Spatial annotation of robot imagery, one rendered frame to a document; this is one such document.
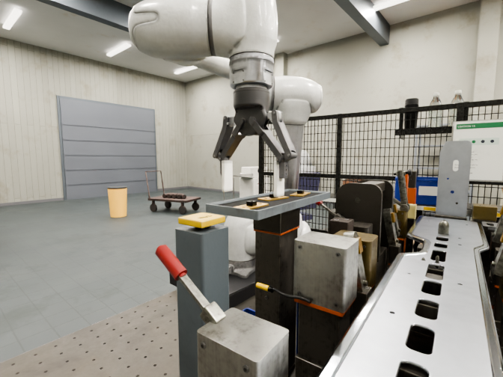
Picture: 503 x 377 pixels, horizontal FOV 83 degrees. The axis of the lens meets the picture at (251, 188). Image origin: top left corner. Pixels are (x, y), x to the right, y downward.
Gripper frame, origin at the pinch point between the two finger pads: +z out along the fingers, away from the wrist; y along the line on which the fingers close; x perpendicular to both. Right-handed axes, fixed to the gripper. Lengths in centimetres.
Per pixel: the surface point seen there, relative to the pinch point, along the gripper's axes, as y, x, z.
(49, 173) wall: -927, 259, 37
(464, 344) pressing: 37.5, 0.5, 20.0
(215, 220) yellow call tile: 1.9, -13.0, 4.3
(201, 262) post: 2.2, -16.6, 10.6
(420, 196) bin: 19, 118, 13
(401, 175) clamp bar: 16, 81, 1
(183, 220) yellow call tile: -2.4, -16.3, 4.3
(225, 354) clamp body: 16.3, -26.5, 14.9
